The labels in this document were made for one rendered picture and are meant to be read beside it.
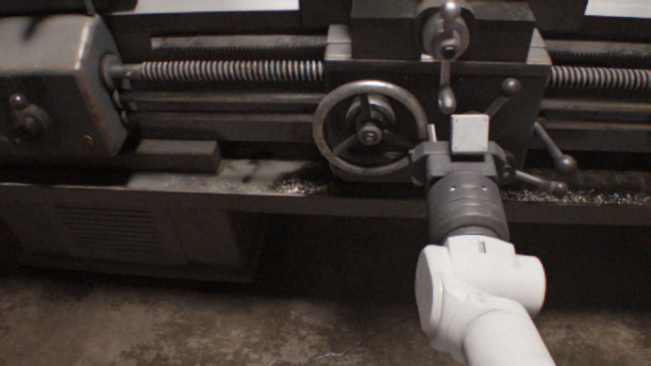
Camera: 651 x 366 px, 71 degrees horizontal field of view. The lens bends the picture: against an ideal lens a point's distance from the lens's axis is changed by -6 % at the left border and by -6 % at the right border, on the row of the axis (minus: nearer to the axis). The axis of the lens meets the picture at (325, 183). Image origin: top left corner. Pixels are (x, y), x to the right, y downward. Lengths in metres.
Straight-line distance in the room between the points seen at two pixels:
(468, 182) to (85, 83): 0.78
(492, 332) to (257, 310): 1.11
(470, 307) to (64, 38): 0.93
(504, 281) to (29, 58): 0.97
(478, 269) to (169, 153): 0.92
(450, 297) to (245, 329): 1.05
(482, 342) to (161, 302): 1.25
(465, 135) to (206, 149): 0.78
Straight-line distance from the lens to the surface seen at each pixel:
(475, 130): 0.61
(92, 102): 1.09
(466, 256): 0.50
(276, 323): 1.43
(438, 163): 0.61
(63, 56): 1.09
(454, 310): 0.44
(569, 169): 0.90
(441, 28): 0.78
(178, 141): 1.29
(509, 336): 0.41
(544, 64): 0.91
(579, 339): 1.52
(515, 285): 0.51
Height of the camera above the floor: 1.21
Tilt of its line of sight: 43 degrees down
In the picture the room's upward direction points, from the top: 4 degrees counter-clockwise
